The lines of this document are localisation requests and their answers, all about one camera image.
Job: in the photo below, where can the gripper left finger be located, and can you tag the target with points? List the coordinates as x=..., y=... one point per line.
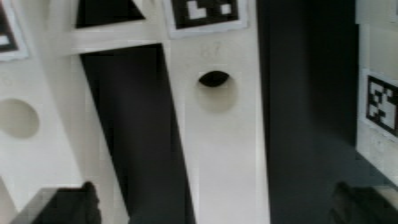
x=63, y=206

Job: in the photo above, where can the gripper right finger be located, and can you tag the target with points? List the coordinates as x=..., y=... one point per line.
x=365, y=205

